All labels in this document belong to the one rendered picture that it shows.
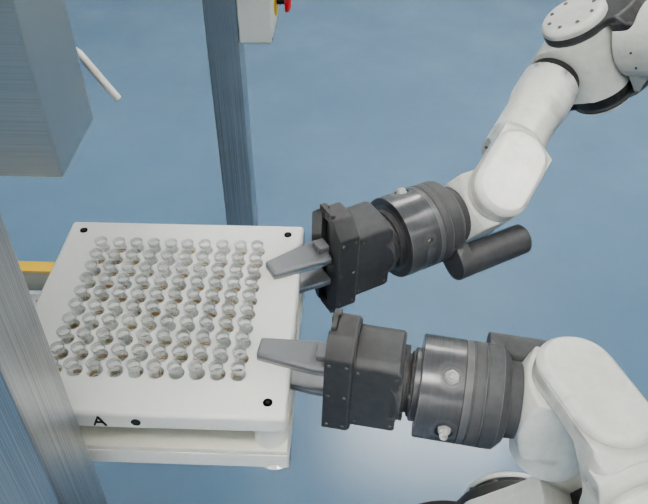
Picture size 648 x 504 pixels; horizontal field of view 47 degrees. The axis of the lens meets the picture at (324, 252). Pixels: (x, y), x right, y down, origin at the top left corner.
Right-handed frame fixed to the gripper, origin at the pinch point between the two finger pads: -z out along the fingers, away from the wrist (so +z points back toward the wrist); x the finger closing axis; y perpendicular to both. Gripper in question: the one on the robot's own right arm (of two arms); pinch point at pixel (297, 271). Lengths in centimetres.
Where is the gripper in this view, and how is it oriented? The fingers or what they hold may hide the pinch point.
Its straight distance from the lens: 73.5
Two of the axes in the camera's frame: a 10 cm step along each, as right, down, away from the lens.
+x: -0.3, 7.5, 6.6
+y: -5.0, -5.9, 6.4
